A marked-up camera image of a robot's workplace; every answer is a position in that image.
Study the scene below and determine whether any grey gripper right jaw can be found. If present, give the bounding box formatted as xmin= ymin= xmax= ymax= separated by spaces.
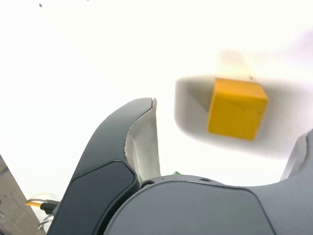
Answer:
xmin=102 ymin=129 xmax=313 ymax=235

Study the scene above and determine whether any yellow cube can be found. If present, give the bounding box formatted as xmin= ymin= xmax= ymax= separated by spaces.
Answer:
xmin=206 ymin=77 xmax=269 ymax=141

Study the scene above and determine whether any yellow cable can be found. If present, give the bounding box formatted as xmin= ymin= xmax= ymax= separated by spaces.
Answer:
xmin=24 ymin=197 xmax=47 ymax=209

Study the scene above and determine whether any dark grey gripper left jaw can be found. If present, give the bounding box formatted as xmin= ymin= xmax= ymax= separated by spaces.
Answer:
xmin=46 ymin=97 xmax=162 ymax=235

